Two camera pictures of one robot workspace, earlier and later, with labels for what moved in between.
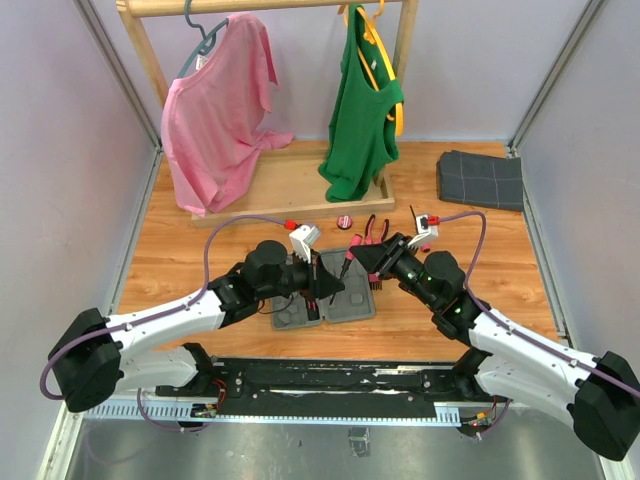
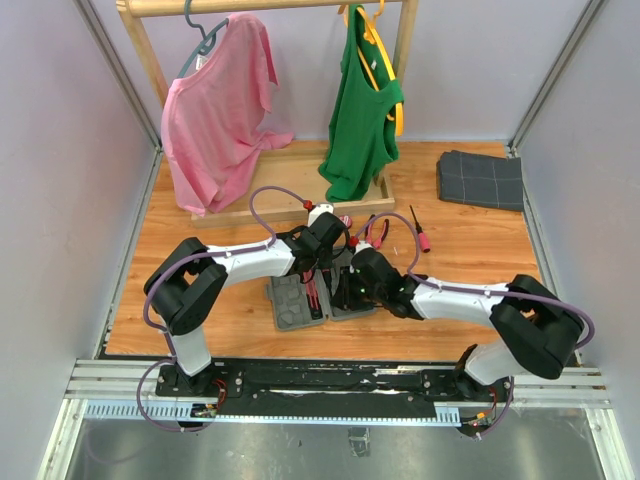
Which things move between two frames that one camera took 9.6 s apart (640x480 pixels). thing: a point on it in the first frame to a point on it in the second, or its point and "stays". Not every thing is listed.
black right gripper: x=371 y=255 to x=343 y=295
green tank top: x=360 y=134 stays
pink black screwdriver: x=424 y=247 stays
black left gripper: x=321 y=283 to x=326 y=262
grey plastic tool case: x=355 y=302 stays
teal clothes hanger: x=208 y=42 stays
